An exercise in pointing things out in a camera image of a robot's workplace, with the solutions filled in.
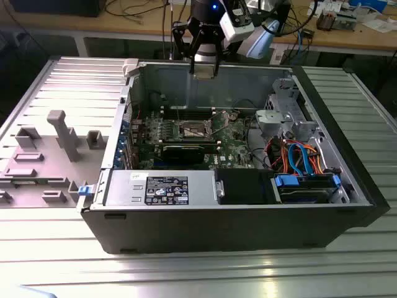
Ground black PC case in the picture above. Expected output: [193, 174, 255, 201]
[76, 58, 391, 256]

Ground green motherboard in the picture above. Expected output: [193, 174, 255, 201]
[128, 107, 260, 171]

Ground grey parts rack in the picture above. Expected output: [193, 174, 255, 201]
[0, 109, 109, 209]

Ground white case latch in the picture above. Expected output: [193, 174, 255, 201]
[122, 58, 141, 78]

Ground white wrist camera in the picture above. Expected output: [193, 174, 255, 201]
[219, 8, 256, 43]

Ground copper heat sink cooler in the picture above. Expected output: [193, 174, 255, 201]
[316, 8, 335, 32]

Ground grey power supply unit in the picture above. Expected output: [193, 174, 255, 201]
[104, 169, 217, 208]

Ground black computer box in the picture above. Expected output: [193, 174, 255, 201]
[11, 0, 102, 19]

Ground white booklet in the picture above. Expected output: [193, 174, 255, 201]
[306, 1, 329, 17]

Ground orange data wire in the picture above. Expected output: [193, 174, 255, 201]
[269, 139, 292, 171]
[305, 142, 326, 174]

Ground grey metal drive part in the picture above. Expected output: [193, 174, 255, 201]
[334, 6, 357, 31]

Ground thick black cable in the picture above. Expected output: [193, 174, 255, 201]
[246, 117, 275, 171]

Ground blue data wire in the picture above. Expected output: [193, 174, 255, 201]
[297, 142, 316, 177]
[287, 142, 303, 174]

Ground blue network cable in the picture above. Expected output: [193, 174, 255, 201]
[296, 18, 308, 63]

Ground silver metal drive bracket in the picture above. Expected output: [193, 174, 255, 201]
[255, 108, 295, 138]

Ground green RAM stick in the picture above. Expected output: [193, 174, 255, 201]
[157, 137, 220, 150]

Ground wooden desk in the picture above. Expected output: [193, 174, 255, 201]
[0, 0, 397, 58]

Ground perforated metal drive cage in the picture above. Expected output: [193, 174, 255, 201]
[267, 77, 322, 142]

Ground thin black cable loop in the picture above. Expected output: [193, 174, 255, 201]
[232, 98, 260, 110]

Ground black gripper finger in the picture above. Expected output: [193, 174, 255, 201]
[206, 29, 225, 77]
[171, 18, 205, 75]

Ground hard disk in blue carrier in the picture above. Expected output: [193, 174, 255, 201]
[272, 173, 342, 205]

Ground black graphics card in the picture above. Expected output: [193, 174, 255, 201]
[161, 143, 207, 166]

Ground silver CPU chip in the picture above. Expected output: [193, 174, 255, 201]
[192, 63, 216, 80]

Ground white paper sheets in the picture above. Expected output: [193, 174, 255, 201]
[361, 17, 397, 34]

